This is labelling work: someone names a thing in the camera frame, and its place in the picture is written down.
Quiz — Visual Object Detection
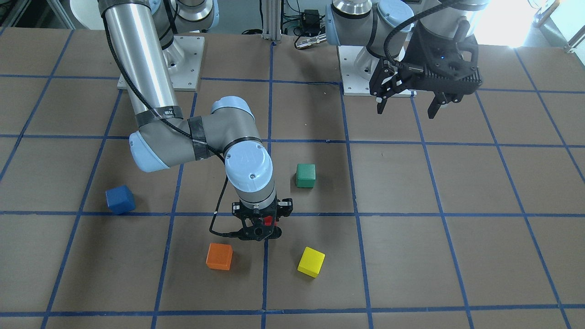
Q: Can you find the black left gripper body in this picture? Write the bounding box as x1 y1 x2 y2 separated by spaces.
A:
369 19 483 103

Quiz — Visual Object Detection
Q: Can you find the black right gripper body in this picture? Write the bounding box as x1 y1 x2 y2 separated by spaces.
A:
232 198 294 241

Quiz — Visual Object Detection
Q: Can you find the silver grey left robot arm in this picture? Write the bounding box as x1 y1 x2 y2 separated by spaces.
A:
325 0 489 119

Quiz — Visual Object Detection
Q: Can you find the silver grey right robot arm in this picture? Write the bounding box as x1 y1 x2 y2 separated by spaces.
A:
97 0 294 241

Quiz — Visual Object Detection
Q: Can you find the green wooden block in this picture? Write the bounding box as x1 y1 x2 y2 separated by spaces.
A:
295 163 316 189

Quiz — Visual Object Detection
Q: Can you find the yellow wooden block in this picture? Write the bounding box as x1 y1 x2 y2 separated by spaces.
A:
297 246 325 278

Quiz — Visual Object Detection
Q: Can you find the orange wooden block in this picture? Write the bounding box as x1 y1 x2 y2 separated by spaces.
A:
205 242 233 271

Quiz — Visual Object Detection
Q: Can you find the blue wooden block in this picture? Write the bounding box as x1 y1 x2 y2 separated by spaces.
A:
105 185 136 215

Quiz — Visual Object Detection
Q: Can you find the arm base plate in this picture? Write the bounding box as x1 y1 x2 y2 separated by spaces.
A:
337 45 417 97
117 36 205 92

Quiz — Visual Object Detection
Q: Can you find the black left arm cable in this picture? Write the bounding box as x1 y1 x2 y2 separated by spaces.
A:
383 0 462 69

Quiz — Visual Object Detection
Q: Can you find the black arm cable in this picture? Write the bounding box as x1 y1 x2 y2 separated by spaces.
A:
101 14 245 239
383 0 462 69

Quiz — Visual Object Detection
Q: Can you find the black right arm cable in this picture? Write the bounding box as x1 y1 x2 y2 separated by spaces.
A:
101 14 245 239

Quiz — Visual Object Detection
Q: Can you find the black camera mount box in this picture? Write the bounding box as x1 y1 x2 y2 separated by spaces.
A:
301 9 320 36

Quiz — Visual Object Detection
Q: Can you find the aluminium frame post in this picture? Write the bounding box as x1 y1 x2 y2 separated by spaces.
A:
261 0 282 44

